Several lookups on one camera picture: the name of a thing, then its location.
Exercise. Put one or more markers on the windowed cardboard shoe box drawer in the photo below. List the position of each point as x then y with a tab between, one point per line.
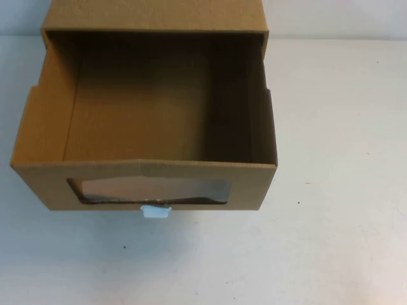
133	108

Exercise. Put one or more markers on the brown cardboard shoe box sleeve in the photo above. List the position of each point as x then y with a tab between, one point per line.
152	14

